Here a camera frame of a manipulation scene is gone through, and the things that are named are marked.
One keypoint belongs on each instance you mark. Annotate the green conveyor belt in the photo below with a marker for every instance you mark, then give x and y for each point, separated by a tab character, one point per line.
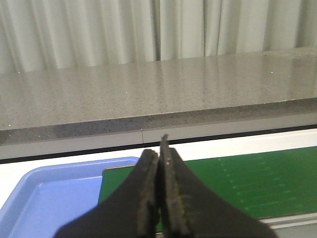
262	185

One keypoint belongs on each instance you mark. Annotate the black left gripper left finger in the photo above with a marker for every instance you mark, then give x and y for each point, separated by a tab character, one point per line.
131	211

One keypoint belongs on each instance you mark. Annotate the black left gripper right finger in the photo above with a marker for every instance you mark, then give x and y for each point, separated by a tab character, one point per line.
189	209

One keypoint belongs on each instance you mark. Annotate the white pleated curtain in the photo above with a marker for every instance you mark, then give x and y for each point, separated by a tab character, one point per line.
54	34

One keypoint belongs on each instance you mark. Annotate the grey stone countertop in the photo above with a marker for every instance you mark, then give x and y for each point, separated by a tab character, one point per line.
79	109

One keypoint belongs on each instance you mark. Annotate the blue plastic tray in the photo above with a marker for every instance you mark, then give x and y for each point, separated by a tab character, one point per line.
48	197

